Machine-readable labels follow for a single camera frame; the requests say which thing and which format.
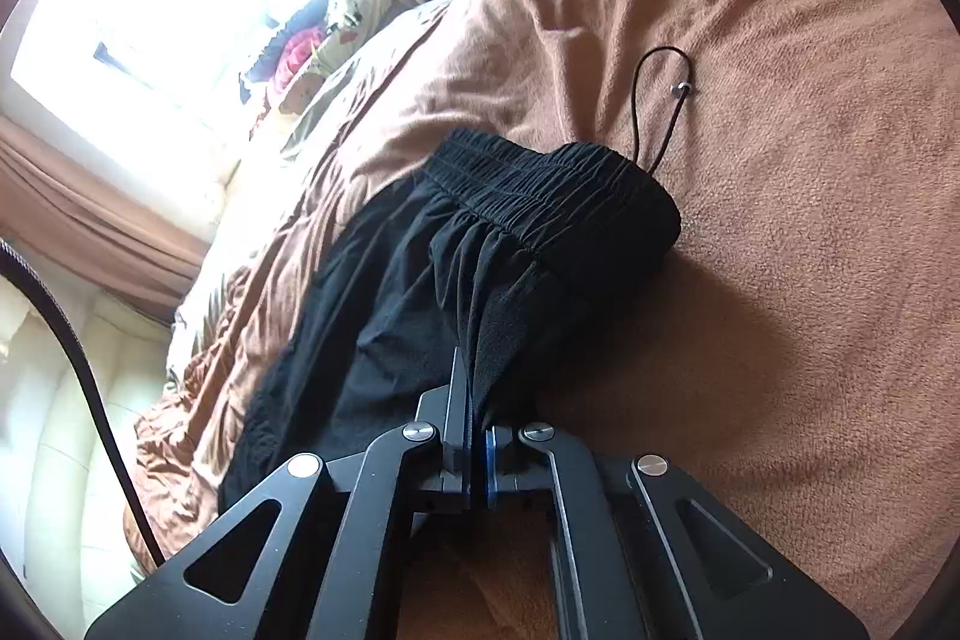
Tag cream padded headboard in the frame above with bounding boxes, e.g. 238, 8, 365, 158
0, 269, 226, 611

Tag black cable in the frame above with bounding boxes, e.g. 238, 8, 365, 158
0, 239, 166, 570

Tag black white patterned plush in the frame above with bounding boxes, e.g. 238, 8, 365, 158
324, 0, 380, 30

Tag grey-green pillow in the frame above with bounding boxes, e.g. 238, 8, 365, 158
169, 0, 451, 371

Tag pink plush toy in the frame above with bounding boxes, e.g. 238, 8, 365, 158
271, 26, 325, 94

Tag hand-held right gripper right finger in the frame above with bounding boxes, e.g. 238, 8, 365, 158
484, 419, 875, 640

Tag black pants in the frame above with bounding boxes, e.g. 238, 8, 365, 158
217, 46, 695, 521

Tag dark cloth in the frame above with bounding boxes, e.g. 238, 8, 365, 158
238, 29, 290, 86

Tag brown blanket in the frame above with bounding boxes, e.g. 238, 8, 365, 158
124, 0, 960, 640

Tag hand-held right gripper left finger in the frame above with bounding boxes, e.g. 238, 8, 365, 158
84, 346, 481, 640

